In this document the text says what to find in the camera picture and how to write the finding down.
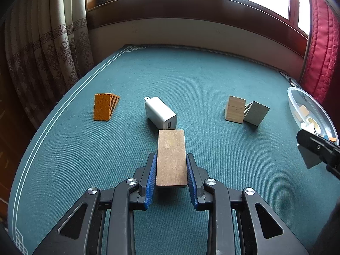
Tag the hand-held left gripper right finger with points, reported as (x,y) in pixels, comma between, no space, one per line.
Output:
(191,183)

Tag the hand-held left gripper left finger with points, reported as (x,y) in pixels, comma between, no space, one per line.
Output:
(151,183)

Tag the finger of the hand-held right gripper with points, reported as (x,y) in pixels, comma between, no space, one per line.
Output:
(316,144)

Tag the wooden triangular wedge block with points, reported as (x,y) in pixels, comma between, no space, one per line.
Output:
(310,160)

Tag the long wooden rectangular block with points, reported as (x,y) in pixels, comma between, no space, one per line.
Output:
(171,159)

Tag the brown wooden block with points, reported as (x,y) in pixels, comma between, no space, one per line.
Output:
(303,110)

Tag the clear plastic bowl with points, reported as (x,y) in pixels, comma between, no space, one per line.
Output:
(294,103)

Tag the striped wooden wedge block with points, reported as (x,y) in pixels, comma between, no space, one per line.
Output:
(257,113)

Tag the white wall charger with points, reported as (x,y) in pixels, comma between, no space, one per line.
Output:
(159,111)

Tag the light wooden wedge block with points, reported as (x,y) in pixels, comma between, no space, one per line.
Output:
(235,109)

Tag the orange striped wedge block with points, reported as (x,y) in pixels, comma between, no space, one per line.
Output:
(102,107)

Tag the red quilted curtain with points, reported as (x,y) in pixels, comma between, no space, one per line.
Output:
(322,53)

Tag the beige patterned curtain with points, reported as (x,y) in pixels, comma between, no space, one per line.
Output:
(47,58)

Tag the brown wooden window frame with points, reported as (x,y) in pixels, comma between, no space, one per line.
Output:
(186,13)

